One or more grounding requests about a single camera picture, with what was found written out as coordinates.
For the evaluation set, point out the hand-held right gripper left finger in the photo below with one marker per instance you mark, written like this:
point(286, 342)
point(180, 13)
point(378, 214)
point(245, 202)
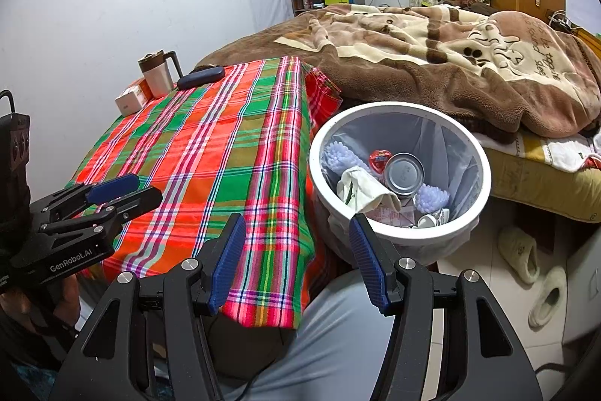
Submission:
point(227, 262)

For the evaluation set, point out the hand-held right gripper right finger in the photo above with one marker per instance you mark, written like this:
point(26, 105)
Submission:
point(368, 264)

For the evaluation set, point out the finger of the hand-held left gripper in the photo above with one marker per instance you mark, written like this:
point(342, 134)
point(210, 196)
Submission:
point(112, 188)
point(136, 200)

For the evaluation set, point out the white paper bag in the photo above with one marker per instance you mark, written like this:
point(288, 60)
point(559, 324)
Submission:
point(361, 189)

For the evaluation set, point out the white yogurt cup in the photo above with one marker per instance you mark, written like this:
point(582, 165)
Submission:
point(434, 218)

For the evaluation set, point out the red soda can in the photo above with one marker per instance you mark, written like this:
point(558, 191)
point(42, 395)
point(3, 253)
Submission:
point(404, 175)

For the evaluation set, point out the long white foam net sleeve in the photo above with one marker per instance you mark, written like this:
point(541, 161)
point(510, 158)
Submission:
point(342, 159)

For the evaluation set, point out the white round trash bin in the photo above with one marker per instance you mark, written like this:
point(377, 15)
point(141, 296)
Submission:
point(479, 194)

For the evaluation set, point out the person's left hand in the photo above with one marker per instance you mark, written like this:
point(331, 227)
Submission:
point(68, 290)

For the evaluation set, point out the white orange tissue box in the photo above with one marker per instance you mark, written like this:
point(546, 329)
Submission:
point(131, 100)

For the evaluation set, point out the person's grey trouser leg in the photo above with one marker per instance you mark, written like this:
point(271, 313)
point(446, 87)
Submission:
point(338, 349)

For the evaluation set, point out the red green plaid tablecloth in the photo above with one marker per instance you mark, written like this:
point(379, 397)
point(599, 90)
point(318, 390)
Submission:
point(225, 147)

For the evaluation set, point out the brown and white lidded mug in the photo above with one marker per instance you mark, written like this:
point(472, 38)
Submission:
point(157, 77)

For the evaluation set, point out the grey bin liner bag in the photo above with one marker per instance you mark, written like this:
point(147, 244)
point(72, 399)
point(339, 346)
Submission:
point(450, 156)

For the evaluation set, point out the dark blue glasses case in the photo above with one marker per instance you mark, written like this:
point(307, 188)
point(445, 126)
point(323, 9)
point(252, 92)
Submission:
point(202, 78)

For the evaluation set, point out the beige slipper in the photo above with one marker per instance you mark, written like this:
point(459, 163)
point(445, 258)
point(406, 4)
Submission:
point(549, 295)
point(519, 253)

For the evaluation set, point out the yellow white bed sheet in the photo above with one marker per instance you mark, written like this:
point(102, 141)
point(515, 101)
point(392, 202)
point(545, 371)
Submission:
point(540, 175)

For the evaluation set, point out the brown beige fleece blanket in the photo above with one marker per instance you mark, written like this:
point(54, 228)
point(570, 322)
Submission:
point(422, 62)

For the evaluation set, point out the wall socket with charger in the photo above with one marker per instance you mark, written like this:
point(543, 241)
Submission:
point(558, 19)

